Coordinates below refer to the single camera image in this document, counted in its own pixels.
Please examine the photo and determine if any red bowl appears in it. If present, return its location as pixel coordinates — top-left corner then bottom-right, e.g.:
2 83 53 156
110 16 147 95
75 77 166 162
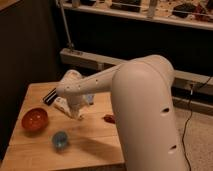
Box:
21 108 48 132

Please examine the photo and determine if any blue glass cup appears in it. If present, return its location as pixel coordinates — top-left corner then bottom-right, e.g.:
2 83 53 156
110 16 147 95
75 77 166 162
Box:
52 131 68 149

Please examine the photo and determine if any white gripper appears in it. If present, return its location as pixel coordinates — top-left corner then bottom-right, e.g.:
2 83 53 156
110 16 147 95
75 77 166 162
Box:
67 95 89 120

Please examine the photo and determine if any dark red oblong object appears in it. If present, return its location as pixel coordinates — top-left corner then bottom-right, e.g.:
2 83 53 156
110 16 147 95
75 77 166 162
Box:
103 114 115 124

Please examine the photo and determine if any black striped rectangular block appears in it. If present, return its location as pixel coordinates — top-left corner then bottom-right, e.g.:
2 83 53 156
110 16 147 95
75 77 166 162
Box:
43 89 57 106

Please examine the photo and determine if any wooden table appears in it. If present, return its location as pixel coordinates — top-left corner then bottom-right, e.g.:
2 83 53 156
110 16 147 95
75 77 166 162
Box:
0 82 126 171

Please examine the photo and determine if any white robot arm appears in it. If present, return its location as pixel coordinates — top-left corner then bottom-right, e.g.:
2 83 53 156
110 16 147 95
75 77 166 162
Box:
56 55 187 171

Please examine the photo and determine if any grey baseboard ledge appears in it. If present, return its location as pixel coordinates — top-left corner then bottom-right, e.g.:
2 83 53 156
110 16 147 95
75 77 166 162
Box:
59 47 213 116

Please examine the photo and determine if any white shelf rail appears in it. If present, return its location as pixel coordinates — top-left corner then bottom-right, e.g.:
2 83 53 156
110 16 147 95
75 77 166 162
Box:
55 0 213 31

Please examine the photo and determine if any white bottle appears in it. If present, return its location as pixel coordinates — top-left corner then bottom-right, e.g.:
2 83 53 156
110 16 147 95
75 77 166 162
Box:
53 97 74 119

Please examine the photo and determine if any black cable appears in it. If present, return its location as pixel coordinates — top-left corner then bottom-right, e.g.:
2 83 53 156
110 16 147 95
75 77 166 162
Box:
173 76 213 171

